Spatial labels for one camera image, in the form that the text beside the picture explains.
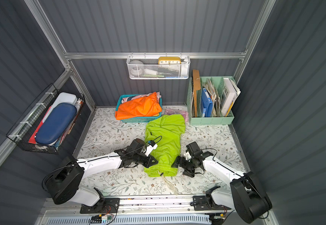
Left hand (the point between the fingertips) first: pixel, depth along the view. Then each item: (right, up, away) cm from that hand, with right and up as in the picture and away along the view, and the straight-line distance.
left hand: (158, 164), depth 82 cm
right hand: (+13, -3, +1) cm, 13 cm away
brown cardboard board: (+24, +47, +5) cm, 53 cm away
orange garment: (-11, +36, +20) cm, 43 cm away
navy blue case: (-49, +26, -14) cm, 57 cm away
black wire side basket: (-59, +21, -21) cm, 66 cm away
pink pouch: (+21, +31, +32) cm, 49 cm away
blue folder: (+33, +38, +15) cm, 52 cm away
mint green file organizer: (+41, +50, +19) cm, 68 cm away
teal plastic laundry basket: (-12, +27, +22) cm, 37 cm away
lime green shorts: (+5, +18, +19) cm, 27 cm away
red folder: (-58, +17, -17) cm, 63 cm away
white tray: (-54, +39, -4) cm, 67 cm away
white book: (+50, +46, +13) cm, 69 cm away
